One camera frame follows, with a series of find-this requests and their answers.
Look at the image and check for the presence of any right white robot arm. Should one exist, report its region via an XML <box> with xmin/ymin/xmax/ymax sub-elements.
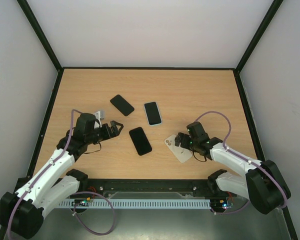
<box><xmin>174</xmin><ymin>121</ymin><xmax>291</xmax><ymax>215</ymax></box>

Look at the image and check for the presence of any light blue phone case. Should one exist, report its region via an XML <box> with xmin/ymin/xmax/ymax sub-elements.
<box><xmin>143</xmin><ymin>101</ymin><xmax>163</xmax><ymax>127</ymax></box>

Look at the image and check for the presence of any black phone face down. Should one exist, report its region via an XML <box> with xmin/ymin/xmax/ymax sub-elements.
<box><xmin>110</xmin><ymin>94</ymin><xmax>135</xmax><ymax>117</ymax></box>

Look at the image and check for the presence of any beige phone case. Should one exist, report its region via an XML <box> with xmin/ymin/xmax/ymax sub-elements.
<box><xmin>164</xmin><ymin>134</ymin><xmax>193</xmax><ymax>164</ymax></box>

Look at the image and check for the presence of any light blue cable duct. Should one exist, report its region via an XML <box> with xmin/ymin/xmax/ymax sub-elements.
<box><xmin>56</xmin><ymin>199</ymin><xmax>211</xmax><ymax>210</ymax></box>

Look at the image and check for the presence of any white-edged black phone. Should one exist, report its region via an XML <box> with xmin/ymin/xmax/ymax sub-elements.
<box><xmin>144</xmin><ymin>102</ymin><xmax>162</xmax><ymax>125</ymax></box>

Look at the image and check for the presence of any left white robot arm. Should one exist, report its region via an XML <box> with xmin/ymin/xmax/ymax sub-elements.
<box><xmin>0</xmin><ymin>111</ymin><xmax>124</xmax><ymax>239</ymax></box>

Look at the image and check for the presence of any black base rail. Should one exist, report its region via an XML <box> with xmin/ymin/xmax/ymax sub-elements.
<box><xmin>79</xmin><ymin>178</ymin><xmax>237</xmax><ymax>199</ymax></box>

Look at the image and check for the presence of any purple phone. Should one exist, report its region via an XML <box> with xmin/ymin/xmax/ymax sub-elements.
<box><xmin>129</xmin><ymin>127</ymin><xmax>152</xmax><ymax>156</ymax></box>

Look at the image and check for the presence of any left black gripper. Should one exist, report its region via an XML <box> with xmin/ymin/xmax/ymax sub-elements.
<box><xmin>86</xmin><ymin>120</ymin><xmax>124</xmax><ymax>145</ymax></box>

